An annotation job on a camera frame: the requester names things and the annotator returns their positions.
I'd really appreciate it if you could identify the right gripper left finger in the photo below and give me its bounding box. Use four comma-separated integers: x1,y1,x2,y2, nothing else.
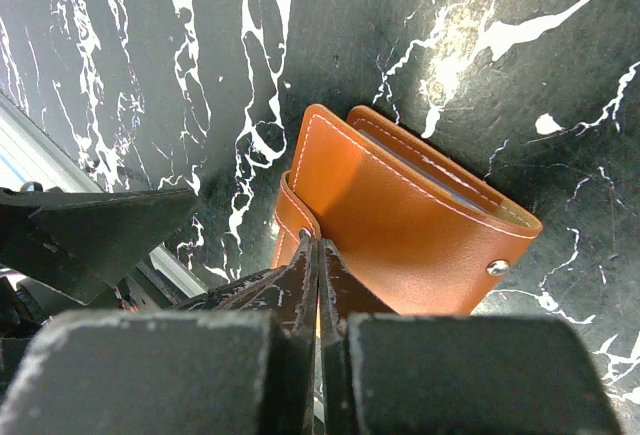
1,237,319,434

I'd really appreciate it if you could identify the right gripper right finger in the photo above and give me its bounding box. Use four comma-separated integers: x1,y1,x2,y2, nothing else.
318,240,621,434

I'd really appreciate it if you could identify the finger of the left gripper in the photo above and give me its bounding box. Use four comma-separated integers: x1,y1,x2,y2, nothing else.
1,188,199,305

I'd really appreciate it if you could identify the brown leather card holder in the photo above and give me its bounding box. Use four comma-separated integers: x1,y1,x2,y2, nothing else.
273,104,543,315

